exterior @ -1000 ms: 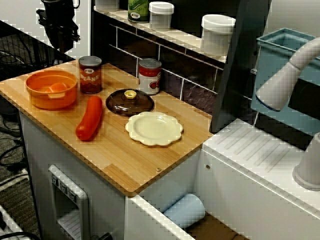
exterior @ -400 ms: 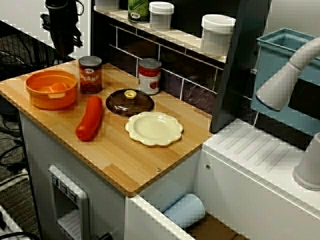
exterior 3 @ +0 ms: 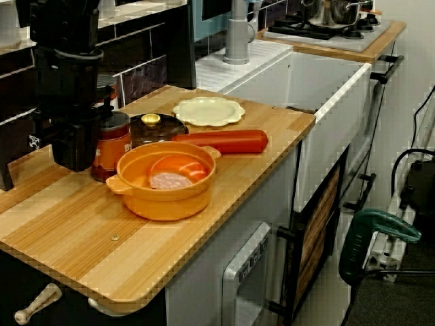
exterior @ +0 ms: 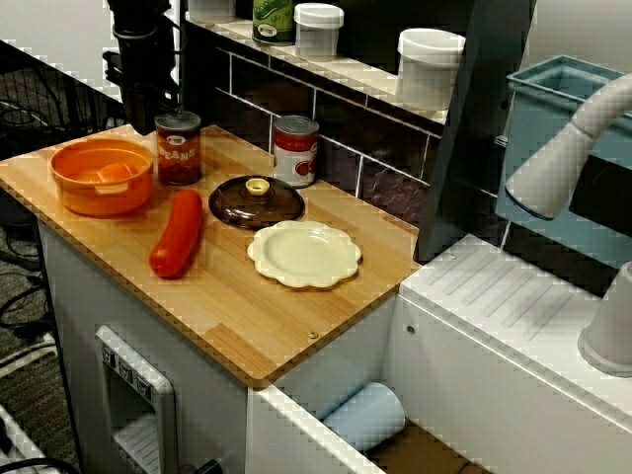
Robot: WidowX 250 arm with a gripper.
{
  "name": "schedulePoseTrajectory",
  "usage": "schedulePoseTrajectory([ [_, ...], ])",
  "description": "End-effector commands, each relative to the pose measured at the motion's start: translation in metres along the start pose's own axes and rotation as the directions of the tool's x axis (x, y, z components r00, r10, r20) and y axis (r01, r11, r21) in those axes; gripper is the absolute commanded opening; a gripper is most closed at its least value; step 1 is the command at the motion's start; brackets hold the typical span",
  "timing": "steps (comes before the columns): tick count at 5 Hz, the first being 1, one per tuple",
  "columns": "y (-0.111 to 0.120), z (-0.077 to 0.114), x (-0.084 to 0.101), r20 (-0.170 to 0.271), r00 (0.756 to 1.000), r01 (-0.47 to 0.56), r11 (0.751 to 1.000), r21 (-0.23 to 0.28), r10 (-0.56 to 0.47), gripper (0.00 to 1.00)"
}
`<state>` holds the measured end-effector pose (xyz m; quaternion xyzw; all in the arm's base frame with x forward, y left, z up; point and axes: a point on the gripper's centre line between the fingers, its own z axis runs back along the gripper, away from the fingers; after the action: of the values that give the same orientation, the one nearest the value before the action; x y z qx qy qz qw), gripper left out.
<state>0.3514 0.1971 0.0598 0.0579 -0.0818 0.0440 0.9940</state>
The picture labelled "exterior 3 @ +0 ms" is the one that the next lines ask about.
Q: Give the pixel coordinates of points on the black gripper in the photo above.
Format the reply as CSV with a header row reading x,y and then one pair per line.
x,y
68,88

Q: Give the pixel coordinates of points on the beans can orange label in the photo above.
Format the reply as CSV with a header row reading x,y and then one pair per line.
x,y
115,142

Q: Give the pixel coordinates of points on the brown lid yellow knob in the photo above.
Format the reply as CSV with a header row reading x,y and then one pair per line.
x,y
170,130

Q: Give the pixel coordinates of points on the orange toy pot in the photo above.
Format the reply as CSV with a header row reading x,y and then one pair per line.
x,y
166,203

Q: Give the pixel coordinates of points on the red toy sausage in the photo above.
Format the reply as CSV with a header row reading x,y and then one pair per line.
x,y
224,141

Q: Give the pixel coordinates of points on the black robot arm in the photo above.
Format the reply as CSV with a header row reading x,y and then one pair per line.
x,y
61,23

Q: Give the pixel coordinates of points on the tomato can red label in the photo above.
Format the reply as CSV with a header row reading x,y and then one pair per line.
x,y
107,81

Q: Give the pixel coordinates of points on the white plastic jar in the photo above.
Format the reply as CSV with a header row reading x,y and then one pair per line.
x,y
107,8
8,23

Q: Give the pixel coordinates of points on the cream scalloped plate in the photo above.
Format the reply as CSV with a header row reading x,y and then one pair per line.
x,y
209,112

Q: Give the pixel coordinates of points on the grey toy faucet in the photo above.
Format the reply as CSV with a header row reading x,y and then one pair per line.
x,y
236,40

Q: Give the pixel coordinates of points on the white kitchen cabinet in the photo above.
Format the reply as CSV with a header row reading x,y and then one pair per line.
x,y
200,271

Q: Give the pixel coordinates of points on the white dishwasher door panel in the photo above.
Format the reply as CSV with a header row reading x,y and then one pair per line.
x,y
231,292

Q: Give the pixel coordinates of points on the white sink unit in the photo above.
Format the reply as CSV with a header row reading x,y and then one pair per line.
x,y
326,85

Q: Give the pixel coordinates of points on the steel cooking pot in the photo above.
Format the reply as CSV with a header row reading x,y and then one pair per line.
x,y
326,13

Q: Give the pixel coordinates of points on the toy stove top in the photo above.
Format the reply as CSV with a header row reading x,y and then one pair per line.
x,y
353,42

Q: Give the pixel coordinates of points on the green power drill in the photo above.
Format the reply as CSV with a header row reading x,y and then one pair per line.
x,y
353,251

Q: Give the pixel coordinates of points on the black equipment box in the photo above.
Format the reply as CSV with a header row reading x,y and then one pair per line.
x,y
421,190

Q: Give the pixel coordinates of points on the dark upright post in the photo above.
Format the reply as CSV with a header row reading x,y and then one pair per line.
x,y
181,51
5,169

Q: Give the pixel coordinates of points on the black frame wooden door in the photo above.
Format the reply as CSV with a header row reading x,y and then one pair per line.
x,y
316,231

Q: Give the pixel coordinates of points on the silver aluminium rail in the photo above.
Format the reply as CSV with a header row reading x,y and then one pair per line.
x,y
380,248

